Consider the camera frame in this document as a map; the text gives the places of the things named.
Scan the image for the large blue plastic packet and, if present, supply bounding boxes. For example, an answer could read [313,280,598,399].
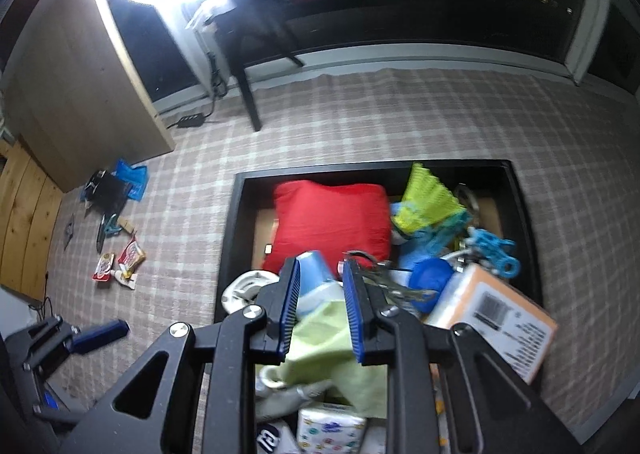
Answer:
[114,159,150,201]

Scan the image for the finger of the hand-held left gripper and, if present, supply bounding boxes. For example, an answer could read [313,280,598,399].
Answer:
[70,319,130,355]
[32,384,76,422]

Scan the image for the white tube blue cap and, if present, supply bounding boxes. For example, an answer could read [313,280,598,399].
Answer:
[297,250,346,317]

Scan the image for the metal pliers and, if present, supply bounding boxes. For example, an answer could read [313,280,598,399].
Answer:
[345,249,438,305]

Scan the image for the light wooden cabinet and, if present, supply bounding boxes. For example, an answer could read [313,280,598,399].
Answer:
[0,0,176,192]

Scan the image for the black container box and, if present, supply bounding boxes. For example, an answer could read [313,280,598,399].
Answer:
[214,159,543,454]

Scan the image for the blue round lid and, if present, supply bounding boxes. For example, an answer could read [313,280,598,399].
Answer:
[409,258,453,305]

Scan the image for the patterned tissue packet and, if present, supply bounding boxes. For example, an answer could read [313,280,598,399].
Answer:
[297,403,368,454]

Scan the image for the orange white box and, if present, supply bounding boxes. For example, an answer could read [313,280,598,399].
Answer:
[422,264,558,382]

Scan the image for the red snack packet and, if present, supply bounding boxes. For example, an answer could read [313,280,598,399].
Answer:
[116,237,147,271]
[92,254,117,282]

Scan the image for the yellow green plastic basket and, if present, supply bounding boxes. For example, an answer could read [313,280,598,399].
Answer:
[390,161,466,235]

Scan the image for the black power cable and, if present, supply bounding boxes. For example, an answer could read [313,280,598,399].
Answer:
[202,49,228,115]

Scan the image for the red cloth bag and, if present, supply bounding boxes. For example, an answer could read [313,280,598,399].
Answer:
[262,180,393,275]

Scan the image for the black power strip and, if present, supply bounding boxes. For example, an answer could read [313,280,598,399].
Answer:
[167,112,208,130]

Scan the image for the teal handled scissors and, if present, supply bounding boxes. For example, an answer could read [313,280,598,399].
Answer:
[96,211,123,252]

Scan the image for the green cloth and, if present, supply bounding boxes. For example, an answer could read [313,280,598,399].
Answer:
[260,301,388,420]

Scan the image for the black table leg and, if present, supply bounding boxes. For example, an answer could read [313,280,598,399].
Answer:
[207,0,311,132]

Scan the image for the blue plastic clip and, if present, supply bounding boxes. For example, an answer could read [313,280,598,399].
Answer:
[467,228,521,277]

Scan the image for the white round plastic object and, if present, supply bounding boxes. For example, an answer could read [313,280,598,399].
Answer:
[220,270,281,320]

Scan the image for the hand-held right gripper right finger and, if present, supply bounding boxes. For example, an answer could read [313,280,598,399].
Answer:
[342,258,583,454]

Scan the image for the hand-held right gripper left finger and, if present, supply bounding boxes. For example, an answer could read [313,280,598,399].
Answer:
[65,254,303,454]

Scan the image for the black pouch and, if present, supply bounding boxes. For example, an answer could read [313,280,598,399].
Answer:
[80,169,128,215]

